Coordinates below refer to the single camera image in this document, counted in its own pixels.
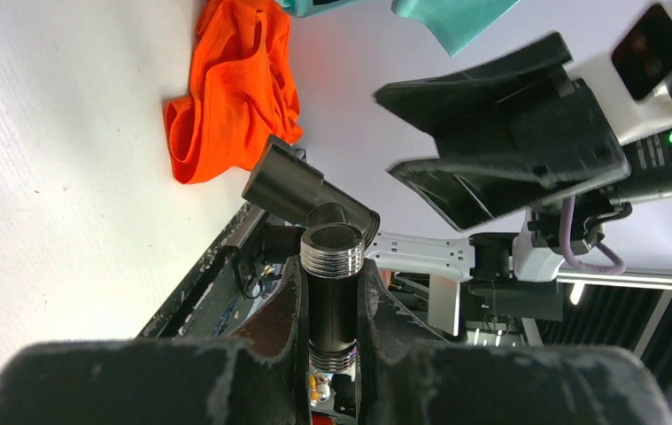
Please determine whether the orange cloth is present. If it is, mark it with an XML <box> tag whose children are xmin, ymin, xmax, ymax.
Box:
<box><xmin>164</xmin><ymin>1</ymin><xmax>304</xmax><ymax>184</ymax></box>

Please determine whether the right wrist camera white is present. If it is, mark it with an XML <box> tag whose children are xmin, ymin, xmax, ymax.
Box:
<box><xmin>568</xmin><ymin>1</ymin><xmax>672</xmax><ymax>145</ymax></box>

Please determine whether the teal garment hanging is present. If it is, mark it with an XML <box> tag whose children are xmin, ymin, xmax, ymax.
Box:
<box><xmin>276</xmin><ymin>0</ymin><xmax>521</xmax><ymax>58</ymax></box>

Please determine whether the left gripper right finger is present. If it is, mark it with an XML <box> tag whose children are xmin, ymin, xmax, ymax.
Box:
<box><xmin>357</xmin><ymin>260</ymin><xmax>672</xmax><ymax>424</ymax></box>

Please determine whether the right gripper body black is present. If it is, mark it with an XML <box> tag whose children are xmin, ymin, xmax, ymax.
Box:
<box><xmin>506</xmin><ymin>66</ymin><xmax>630</xmax><ymax>205</ymax></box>

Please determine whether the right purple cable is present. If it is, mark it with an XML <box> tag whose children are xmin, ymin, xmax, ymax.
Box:
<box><xmin>558</xmin><ymin>195</ymin><xmax>627</xmax><ymax>277</ymax></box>

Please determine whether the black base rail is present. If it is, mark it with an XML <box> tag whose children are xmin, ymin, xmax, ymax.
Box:
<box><xmin>136</xmin><ymin>203</ymin><xmax>304</xmax><ymax>339</ymax></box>

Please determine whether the dark metal faucet body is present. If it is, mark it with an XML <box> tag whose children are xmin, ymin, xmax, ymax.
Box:
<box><xmin>242</xmin><ymin>135</ymin><xmax>380</xmax><ymax>244</ymax></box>

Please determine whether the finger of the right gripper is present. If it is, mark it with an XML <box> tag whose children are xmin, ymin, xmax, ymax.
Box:
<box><xmin>374</xmin><ymin>32</ymin><xmax>572</xmax><ymax>136</ymax></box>
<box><xmin>388</xmin><ymin>158</ymin><xmax>547</xmax><ymax>231</ymax></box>

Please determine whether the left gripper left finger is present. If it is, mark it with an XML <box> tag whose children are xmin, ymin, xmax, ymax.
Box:
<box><xmin>0</xmin><ymin>257</ymin><xmax>311</xmax><ymax>424</ymax></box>

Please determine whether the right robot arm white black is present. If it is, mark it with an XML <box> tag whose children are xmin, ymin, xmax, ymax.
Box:
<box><xmin>367</xmin><ymin>28</ymin><xmax>672</xmax><ymax>334</ymax></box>

